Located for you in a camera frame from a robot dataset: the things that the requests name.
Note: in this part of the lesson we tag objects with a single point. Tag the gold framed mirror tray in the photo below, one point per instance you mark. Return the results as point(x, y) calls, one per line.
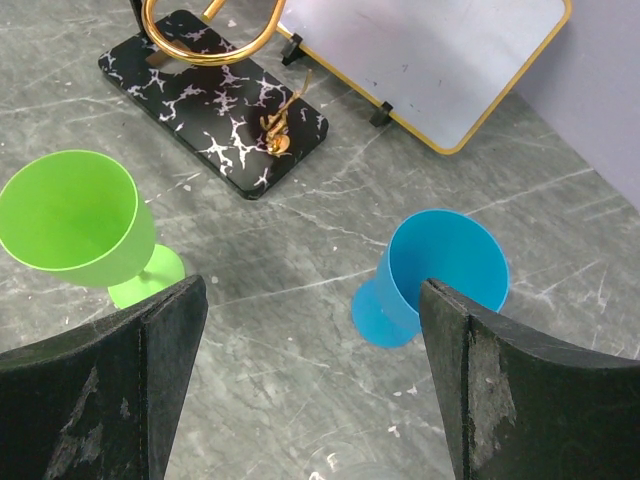
point(442, 65)

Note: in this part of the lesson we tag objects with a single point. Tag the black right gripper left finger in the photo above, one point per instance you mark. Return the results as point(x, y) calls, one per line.
point(103, 400)

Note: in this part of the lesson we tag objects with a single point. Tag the green plastic wine glass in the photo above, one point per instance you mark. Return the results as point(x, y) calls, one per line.
point(78, 215)

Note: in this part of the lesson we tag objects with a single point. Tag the clear tumbler glass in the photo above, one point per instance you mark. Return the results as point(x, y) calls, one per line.
point(341, 460)

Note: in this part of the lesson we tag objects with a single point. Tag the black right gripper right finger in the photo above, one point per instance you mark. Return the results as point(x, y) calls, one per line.
point(517, 403)

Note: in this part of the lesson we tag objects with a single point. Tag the blue plastic wine glass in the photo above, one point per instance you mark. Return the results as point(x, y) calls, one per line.
point(436, 244)

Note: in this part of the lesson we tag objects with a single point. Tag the gold wire wine glass rack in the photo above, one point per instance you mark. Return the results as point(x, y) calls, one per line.
point(242, 122)

